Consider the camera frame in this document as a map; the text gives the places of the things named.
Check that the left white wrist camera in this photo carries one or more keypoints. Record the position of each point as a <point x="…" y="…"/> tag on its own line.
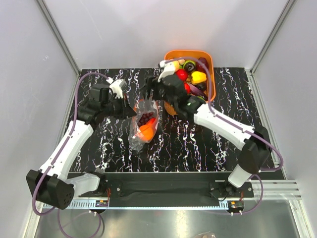
<point x="117" y="88"/>

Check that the clear orange zip bag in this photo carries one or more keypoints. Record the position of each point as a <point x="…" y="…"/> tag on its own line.
<point x="141" y="107"/>

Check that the grey slotted cable duct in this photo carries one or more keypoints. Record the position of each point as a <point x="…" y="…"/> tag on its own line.
<point x="142" y="204"/>

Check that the orange plastic basket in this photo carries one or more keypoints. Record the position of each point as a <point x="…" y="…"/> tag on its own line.
<point x="193" y="55"/>

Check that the red apple centre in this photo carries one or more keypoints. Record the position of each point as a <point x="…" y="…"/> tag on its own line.
<point x="182" y="74"/>

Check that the yellow bell pepper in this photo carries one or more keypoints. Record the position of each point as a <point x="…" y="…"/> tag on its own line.
<point x="198" y="77"/>

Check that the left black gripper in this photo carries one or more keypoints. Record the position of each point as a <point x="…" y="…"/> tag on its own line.
<point x="127" y="110"/>

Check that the orange tangerine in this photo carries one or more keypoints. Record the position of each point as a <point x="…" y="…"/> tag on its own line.
<point x="145" y="133"/>

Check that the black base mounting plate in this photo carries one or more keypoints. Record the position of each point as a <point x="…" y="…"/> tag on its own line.
<point x="202" y="183"/>

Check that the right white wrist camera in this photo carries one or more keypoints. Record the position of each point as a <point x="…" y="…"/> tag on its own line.
<point x="166" y="69"/>

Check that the red orange mango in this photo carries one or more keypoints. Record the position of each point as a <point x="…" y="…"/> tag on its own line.
<point x="150" y="121"/>

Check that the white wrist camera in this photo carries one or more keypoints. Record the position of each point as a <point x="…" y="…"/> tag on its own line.
<point x="166" y="69"/>
<point x="117" y="88"/>

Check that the beige garlic bulb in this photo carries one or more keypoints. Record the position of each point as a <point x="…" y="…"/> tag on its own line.
<point x="181" y="61"/>

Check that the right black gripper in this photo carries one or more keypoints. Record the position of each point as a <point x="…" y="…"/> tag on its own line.
<point x="154" y="85"/>

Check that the purple grape bunch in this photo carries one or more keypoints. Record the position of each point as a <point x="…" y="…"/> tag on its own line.
<point x="145" y="118"/>

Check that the red tomato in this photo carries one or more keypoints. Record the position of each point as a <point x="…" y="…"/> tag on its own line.
<point x="187" y="88"/>

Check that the dark mangosteen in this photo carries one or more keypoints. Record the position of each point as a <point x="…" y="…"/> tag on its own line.
<point x="189" y="66"/>

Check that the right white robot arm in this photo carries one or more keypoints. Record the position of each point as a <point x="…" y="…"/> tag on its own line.
<point x="252" y="142"/>

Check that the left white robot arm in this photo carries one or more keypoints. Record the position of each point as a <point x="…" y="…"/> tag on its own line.
<point x="50" y="183"/>

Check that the purple eggplant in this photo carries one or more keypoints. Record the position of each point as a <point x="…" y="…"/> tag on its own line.
<point x="197" y="92"/>

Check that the dark red pomegranate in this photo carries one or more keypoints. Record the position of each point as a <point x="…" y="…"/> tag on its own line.
<point x="203" y="62"/>

